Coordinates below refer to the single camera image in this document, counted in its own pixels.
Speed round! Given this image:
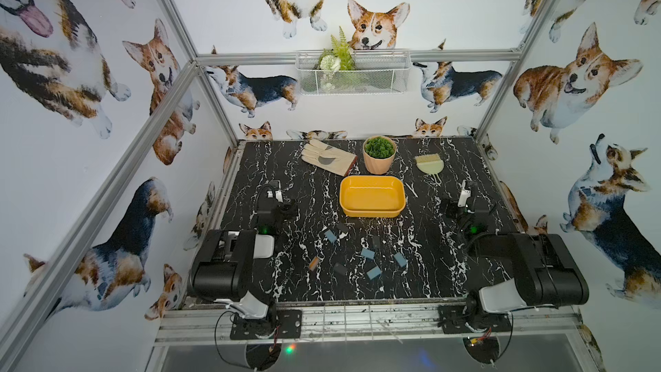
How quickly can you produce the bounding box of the blue eraser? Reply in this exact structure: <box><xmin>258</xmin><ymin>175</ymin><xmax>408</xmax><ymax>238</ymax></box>
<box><xmin>394</xmin><ymin>252</ymin><xmax>408</xmax><ymax>268</ymax></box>
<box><xmin>361</xmin><ymin>248</ymin><xmax>375</xmax><ymax>260</ymax></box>
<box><xmin>367</xmin><ymin>266</ymin><xmax>382</xmax><ymax>280</ymax></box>
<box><xmin>325</xmin><ymin>230</ymin><xmax>337</xmax><ymax>243</ymax></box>

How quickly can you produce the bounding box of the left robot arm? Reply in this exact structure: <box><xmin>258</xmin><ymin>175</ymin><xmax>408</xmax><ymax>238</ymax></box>
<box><xmin>187</xmin><ymin>197</ymin><xmax>300</xmax><ymax>340</ymax></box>

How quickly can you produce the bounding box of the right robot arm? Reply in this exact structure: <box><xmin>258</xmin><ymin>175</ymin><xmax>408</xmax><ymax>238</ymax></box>
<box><xmin>438</xmin><ymin>199</ymin><xmax>590</xmax><ymax>333</ymax></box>

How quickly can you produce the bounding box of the orange white eraser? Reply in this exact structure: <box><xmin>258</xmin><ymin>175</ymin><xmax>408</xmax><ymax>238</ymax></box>
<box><xmin>308</xmin><ymin>257</ymin><xmax>320</xmax><ymax>271</ymax></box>

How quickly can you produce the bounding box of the yellow storage box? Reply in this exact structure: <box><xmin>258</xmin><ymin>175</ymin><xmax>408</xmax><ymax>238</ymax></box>
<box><xmin>339</xmin><ymin>176</ymin><xmax>406</xmax><ymax>218</ymax></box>

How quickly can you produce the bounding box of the beige work glove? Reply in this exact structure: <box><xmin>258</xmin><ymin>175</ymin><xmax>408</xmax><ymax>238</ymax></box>
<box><xmin>301</xmin><ymin>139</ymin><xmax>358</xmax><ymax>177</ymax></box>

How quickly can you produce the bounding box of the pink pot green plant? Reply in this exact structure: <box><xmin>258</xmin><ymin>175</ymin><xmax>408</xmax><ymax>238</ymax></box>
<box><xmin>363</xmin><ymin>136</ymin><xmax>397</xmax><ymax>175</ymax></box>

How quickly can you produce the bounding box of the artificial fern and flower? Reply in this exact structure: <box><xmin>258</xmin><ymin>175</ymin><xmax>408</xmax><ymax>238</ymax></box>
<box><xmin>316</xmin><ymin>28</ymin><xmax>356</xmax><ymax>93</ymax></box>

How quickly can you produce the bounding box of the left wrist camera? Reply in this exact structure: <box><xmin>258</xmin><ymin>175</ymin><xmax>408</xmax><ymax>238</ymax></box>
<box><xmin>265</xmin><ymin>180</ymin><xmax>283</xmax><ymax>203</ymax></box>

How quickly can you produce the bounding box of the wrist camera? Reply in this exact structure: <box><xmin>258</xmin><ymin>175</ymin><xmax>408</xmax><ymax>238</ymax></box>
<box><xmin>457</xmin><ymin>180</ymin><xmax>473</xmax><ymax>208</ymax></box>
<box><xmin>265</xmin><ymin>180</ymin><xmax>283</xmax><ymax>203</ymax></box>

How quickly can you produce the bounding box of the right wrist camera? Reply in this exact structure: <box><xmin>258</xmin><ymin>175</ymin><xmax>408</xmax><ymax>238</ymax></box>
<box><xmin>457</xmin><ymin>180</ymin><xmax>473</xmax><ymax>208</ymax></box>

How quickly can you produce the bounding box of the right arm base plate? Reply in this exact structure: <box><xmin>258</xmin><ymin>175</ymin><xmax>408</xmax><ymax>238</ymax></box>
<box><xmin>437</xmin><ymin>306</ymin><xmax>512</xmax><ymax>334</ymax></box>

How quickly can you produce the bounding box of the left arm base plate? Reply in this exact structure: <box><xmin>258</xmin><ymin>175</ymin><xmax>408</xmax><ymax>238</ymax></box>
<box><xmin>230</xmin><ymin>310</ymin><xmax>303</xmax><ymax>340</ymax></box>

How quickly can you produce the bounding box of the aluminium front rail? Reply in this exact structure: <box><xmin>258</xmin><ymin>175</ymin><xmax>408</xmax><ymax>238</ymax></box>
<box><xmin>153</xmin><ymin>304</ymin><xmax>582</xmax><ymax>347</ymax></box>

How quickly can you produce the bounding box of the white wire wall basket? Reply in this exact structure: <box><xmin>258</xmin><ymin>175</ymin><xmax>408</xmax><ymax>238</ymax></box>
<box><xmin>295</xmin><ymin>50</ymin><xmax>412</xmax><ymax>95</ymax></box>

